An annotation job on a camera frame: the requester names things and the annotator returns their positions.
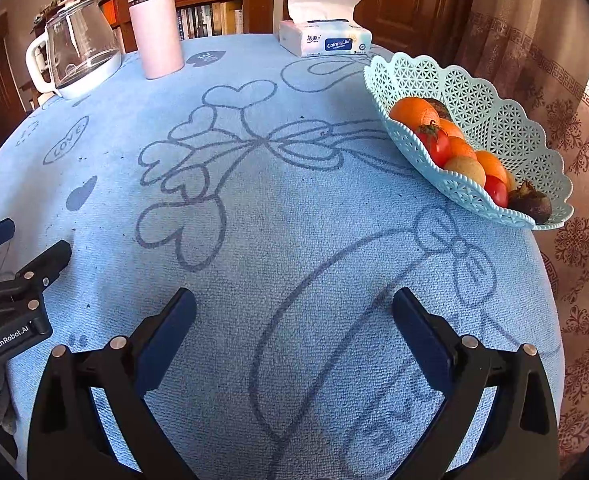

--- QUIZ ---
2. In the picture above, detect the pink insulated bottle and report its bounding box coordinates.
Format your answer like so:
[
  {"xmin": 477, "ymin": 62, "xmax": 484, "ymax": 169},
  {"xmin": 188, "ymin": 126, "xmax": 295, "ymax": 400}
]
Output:
[{"xmin": 125, "ymin": 0, "xmax": 185, "ymax": 80}]

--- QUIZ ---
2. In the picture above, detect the small orange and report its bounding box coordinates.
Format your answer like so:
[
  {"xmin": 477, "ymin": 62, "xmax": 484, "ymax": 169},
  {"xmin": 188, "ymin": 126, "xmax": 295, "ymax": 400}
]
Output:
[
  {"xmin": 449, "ymin": 136, "xmax": 478, "ymax": 163},
  {"xmin": 475, "ymin": 150, "xmax": 509, "ymax": 188},
  {"xmin": 439, "ymin": 118, "xmax": 466, "ymax": 141}
]

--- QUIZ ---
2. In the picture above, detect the dark brown water chestnut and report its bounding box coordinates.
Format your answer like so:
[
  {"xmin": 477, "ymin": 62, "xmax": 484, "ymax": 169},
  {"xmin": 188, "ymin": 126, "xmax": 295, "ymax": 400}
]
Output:
[
  {"xmin": 427, "ymin": 99, "xmax": 453, "ymax": 121},
  {"xmin": 507, "ymin": 180, "xmax": 553, "ymax": 225}
]

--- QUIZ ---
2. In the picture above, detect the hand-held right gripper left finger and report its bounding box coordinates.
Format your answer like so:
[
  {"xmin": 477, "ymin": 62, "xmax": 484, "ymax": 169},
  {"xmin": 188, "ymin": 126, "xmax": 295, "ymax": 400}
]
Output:
[{"xmin": 27, "ymin": 287, "xmax": 198, "ymax": 480}]

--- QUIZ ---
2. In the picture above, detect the red cherry tomato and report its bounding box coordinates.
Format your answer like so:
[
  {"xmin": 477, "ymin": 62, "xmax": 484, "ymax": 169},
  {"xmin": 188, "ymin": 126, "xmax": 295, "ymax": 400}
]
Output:
[
  {"xmin": 483, "ymin": 175, "xmax": 509, "ymax": 208},
  {"xmin": 415, "ymin": 121, "xmax": 451, "ymax": 168}
]

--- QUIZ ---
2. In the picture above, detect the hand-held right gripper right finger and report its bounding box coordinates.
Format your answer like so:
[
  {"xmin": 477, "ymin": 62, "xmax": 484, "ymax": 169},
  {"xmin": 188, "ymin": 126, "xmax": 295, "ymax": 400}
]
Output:
[{"xmin": 389, "ymin": 287, "xmax": 560, "ymax": 480}]

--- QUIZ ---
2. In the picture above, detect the row of mixed-spined books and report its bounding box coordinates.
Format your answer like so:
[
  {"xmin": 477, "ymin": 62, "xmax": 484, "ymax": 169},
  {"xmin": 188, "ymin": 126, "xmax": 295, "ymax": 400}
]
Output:
[{"xmin": 177, "ymin": 4, "xmax": 244, "ymax": 41}]

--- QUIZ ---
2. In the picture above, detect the white tissue pack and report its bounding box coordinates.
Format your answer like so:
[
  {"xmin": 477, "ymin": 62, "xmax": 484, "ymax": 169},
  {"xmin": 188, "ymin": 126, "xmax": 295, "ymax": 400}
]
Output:
[{"xmin": 278, "ymin": 0, "xmax": 373, "ymax": 58}]

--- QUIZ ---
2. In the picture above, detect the light blue lattice basket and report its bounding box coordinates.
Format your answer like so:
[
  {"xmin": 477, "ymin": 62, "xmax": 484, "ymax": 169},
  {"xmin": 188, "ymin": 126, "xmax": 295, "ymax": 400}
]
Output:
[{"xmin": 363, "ymin": 52, "xmax": 574, "ymax": 232}]

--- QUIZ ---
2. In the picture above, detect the brown wooden door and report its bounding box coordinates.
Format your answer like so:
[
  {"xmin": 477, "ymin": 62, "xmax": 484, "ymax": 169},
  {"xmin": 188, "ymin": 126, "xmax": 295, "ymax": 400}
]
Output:
[{"xmin": 284, "ymin": 0, "xmax": 480, "ymax": 56}]

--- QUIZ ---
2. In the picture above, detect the brown patterned curtain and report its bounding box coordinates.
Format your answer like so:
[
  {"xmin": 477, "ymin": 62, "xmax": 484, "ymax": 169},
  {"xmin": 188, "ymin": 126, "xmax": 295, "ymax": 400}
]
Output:
[{"xmin": 455, "ymin": 0, "xmax": 589, "ymax": 461}]

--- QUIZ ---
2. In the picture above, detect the large orange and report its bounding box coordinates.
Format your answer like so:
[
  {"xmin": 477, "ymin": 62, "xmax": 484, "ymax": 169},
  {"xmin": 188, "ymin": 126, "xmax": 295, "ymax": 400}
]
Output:
[{"xmin": 389, "ymin": 96, "xmax": 441, "ymax": 133}]

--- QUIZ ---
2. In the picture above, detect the blue printed tablecloth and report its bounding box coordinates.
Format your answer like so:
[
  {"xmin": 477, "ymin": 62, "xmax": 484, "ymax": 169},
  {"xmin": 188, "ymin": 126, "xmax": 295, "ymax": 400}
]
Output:
[{"xmin": 0, "ymin": 34, "xmax": 565, "ymax": 480}]

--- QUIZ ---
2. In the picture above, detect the glass kettle with white handle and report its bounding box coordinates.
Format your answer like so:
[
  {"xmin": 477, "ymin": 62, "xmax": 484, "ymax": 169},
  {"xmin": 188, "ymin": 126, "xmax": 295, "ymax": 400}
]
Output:
[{"xmin": 25, "ymin": 0, "xmax": 124, "ymax": 100}]

